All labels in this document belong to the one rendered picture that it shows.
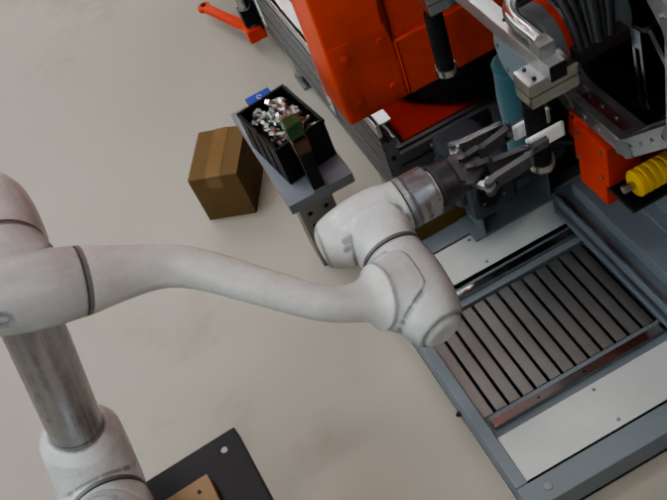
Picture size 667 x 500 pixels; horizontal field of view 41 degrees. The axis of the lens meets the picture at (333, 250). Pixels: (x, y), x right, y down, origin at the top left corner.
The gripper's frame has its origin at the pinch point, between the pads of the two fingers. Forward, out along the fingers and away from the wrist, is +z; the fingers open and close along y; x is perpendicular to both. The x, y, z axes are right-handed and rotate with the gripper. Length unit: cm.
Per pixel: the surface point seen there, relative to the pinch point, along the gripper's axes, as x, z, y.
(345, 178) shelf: -39, -24, -53
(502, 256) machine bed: -75, 4, -39
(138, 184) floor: -83, -74, -148
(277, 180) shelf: -38, -38, -64
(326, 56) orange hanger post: -10, -17, -60
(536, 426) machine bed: -75, -15, 7
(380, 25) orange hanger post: -9, -3, -59
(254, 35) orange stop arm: -74, -13, -181
